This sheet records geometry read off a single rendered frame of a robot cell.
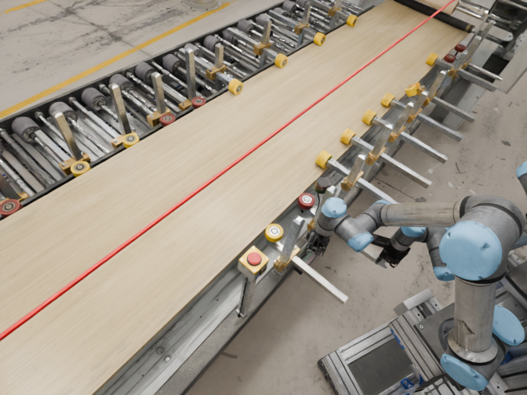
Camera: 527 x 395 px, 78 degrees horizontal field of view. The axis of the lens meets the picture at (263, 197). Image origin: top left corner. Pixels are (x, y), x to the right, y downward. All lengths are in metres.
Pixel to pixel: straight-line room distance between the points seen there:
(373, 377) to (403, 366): 0.20
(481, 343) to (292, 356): 1.36
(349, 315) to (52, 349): 1.71
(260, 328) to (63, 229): 1.29
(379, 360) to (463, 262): 1.39
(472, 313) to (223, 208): 1.02
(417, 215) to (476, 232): 0.27
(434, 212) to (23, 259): 1.45
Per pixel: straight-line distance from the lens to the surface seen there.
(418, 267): 2.79
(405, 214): 1.09
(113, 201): 1.60
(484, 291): 0.94
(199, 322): 1.59
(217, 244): 1.42
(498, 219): 0.88
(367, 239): 1.10
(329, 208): 1.09
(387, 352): 2.20
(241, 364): 2.18
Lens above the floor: 2.15
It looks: 53 degrees down
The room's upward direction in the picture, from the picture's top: 11 degrees clockwise
